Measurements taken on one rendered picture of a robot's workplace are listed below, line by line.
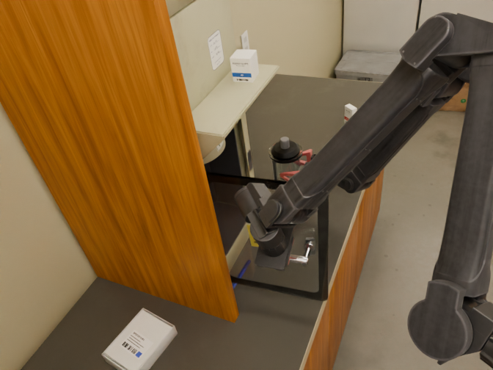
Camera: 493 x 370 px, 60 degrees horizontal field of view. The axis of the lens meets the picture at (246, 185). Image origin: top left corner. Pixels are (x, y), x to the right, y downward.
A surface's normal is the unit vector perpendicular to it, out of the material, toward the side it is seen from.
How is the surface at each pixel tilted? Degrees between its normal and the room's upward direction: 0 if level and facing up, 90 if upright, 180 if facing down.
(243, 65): 90
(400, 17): 90
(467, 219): 55
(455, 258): 50
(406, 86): 65
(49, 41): 90
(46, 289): 90
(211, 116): 0
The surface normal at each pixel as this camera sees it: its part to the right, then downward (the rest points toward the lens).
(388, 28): -0.40, 0.63
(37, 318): 0.91, 0.18
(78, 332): -0.12, -0.76
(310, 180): -0.64, -0.09
